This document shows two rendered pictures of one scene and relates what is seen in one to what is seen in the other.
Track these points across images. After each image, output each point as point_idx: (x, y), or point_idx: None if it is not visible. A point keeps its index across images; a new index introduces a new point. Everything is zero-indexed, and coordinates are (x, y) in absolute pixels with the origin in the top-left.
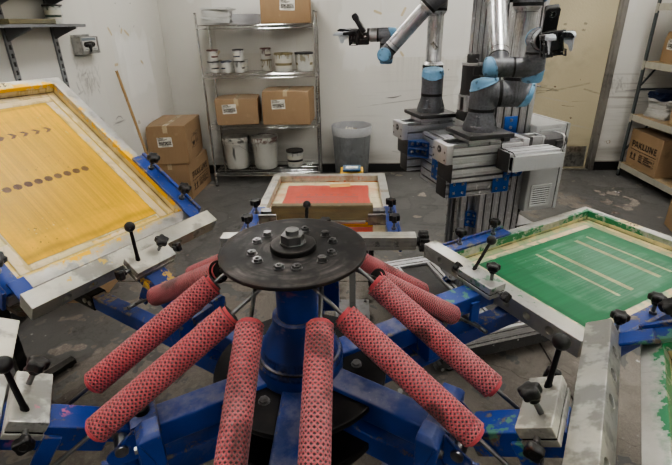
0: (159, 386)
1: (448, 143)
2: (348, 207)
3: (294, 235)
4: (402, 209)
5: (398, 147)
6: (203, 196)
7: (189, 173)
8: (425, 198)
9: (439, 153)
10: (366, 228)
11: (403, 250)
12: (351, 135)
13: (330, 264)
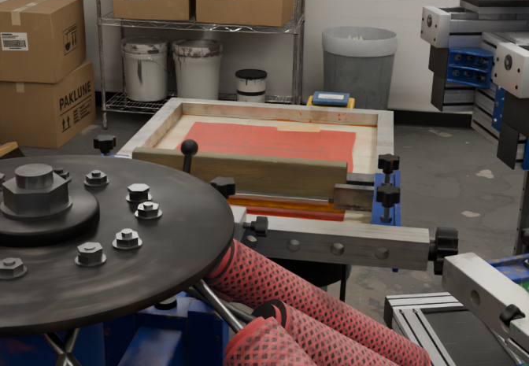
0: None
1: (528, 51)
2: (294, 167)
3: (35, 186)
4: (443, 198)
5: (430, 64)
6: (76, 145)
7: (53, 101)
8: (491, 181)
9: (508, 72)
10: (331, 216)
11: (434, 277)
12: (357, 52)
13: (107, 271)
